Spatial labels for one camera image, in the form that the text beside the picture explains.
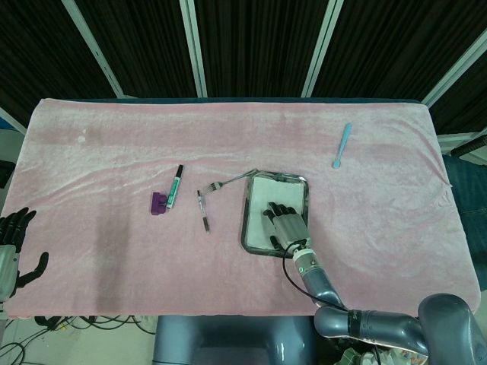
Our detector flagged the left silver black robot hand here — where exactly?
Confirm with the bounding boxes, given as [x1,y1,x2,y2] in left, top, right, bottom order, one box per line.
[0,207,50,303]

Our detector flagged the blue fabric object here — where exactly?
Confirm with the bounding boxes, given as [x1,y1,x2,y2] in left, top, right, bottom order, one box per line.
[442,152,487,267]

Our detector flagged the tangled black floor cables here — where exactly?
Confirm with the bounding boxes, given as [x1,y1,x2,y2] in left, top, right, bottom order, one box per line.
[0,314,155,365]

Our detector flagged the purple plastic block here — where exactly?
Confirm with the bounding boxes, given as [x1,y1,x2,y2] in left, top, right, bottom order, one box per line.
[150,192,169,217]

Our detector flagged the blue-grey robot torso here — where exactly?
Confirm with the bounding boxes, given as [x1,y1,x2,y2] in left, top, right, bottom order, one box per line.
[153,314,317,365]

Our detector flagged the black ribbed partition panel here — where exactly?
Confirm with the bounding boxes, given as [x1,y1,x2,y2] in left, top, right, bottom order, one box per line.
[433,48,487,135]
[314,0,487,102]
[0,0,116,126]
[71,0,199,98]
[193,0,329,98]

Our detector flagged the white partition frame post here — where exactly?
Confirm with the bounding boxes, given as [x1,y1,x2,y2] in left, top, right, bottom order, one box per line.
[62,0,126,98]
[301,0,345,97]
[0,107,27,135]
[421,28,487,107]
[180,0,208,98]

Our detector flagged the light blue small brush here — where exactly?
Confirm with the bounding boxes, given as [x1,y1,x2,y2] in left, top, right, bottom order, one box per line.
[332,122,353,170]

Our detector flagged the green whiteboard marker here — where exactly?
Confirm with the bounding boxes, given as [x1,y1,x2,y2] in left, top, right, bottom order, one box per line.
[166,164,185,211]

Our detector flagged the black gel pen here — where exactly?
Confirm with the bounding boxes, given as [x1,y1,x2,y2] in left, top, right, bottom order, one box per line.
[196,189,212,234]

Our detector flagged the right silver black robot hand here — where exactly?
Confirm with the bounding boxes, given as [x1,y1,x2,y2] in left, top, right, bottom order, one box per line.
[261,202,313,255]

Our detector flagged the white paper sheet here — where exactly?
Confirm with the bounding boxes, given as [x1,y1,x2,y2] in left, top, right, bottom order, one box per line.
[245,175,307,248]

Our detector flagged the stainless steel tray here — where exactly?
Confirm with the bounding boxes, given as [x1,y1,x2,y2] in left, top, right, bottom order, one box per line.
[240,168,311,259]

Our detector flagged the stainless steel fork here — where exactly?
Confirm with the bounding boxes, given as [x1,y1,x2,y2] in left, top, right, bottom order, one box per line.
[205,169,259,192]

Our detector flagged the pink velvet table cloth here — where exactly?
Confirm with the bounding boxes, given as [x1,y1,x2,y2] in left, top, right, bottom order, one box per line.
[5,97,481,319]

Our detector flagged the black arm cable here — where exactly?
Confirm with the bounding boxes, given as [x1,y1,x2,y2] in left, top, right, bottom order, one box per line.
[281,243,345,309]

